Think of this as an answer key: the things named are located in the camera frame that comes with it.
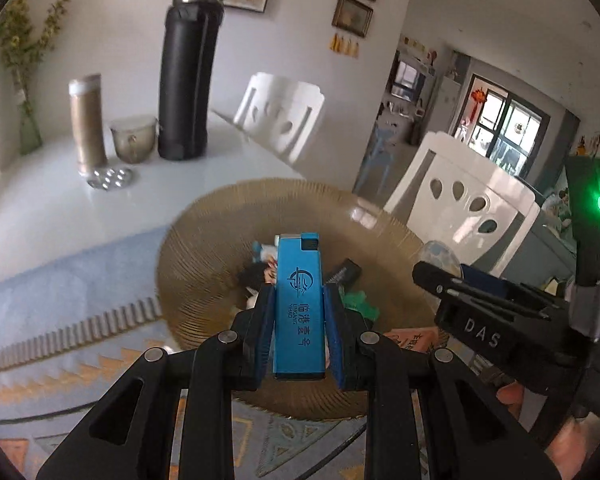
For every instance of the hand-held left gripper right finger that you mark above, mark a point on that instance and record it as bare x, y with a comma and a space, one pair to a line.
336, 350

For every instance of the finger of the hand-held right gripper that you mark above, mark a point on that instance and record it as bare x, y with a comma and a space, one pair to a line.
455, 290
490, 280

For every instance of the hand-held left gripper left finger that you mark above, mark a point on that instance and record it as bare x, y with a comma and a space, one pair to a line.
265, 355

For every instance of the green toy figure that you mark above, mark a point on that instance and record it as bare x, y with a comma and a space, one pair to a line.
361, 306

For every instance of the blue rectangular box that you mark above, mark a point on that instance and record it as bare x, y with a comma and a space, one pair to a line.
300, 305

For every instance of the pink card box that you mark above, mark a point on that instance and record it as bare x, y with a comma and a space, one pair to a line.
412, 341

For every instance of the black rectangular case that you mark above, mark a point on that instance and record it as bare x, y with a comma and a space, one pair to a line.
344, 272

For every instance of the big-head black-haired doll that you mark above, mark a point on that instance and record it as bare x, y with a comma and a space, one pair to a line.
250, 277

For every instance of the small white and blue bottle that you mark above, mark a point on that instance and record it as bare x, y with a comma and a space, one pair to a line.
262, 252

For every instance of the gold ribbed bowl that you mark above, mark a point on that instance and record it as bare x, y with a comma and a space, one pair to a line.
205, 260

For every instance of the person's right hand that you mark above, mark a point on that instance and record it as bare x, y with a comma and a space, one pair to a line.
575, 435

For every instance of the pale blue round object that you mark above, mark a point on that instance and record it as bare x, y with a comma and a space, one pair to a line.
442, 257

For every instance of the grey-green sofa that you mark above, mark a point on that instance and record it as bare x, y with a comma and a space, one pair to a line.
555, 230

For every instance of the white dining chair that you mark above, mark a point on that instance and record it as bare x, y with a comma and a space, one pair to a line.
470, 180
280, 110

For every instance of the dark framed glass door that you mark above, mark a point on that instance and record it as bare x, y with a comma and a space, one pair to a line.
510, 130

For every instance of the blue patterned tablecloth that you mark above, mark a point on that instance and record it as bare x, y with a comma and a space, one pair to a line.
80, 285

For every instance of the shelf cabinet with items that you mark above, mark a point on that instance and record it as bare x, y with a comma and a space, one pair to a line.
410, 85

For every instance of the round metal coaster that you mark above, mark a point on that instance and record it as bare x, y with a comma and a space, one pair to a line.
110, 178

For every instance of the grey glass bowl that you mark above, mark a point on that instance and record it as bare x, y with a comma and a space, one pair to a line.
134, 140

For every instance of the yellow hanging ornament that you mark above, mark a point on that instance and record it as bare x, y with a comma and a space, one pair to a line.
345, 45

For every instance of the champagne thermos flask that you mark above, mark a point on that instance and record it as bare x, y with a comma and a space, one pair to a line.
87, 125

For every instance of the large black bottle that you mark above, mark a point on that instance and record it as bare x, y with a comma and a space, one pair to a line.
187, 70

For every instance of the glass vase with green branches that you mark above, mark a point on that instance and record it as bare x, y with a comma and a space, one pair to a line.
27, 120

